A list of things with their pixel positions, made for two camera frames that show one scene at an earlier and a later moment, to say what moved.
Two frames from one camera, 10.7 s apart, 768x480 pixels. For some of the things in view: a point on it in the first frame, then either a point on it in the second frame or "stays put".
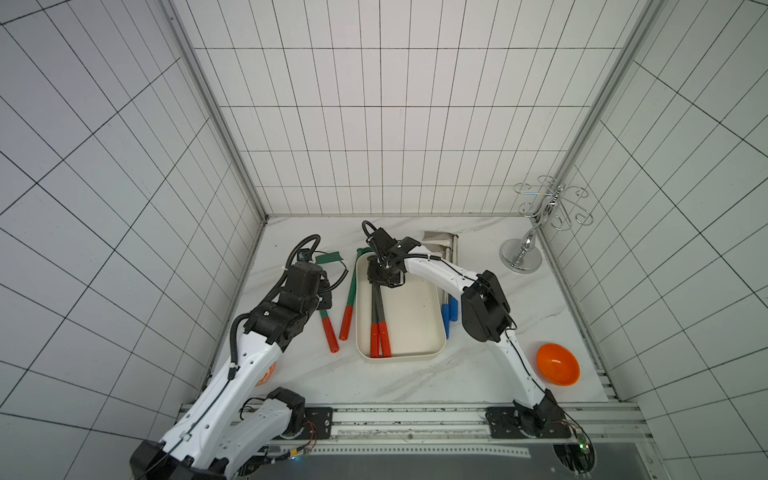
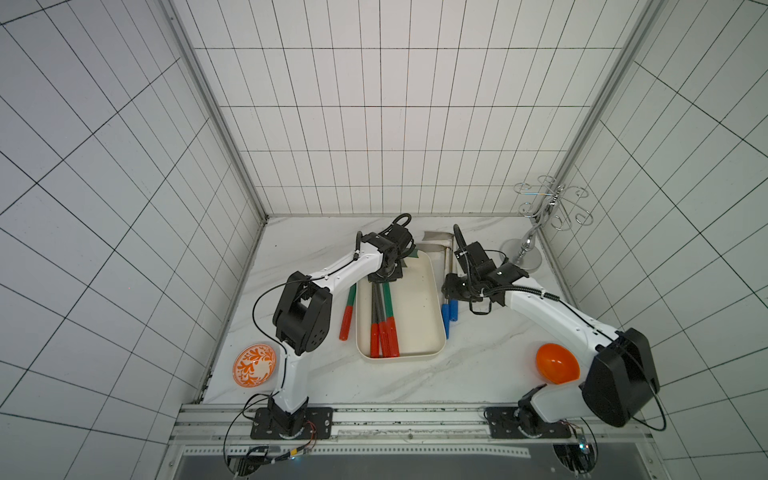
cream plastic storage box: x=413 y=311 stays put
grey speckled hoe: x=374 y=335 stays put
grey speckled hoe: x=385 y=345 stays put
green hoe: x=327 y=324 to x=392 y=337
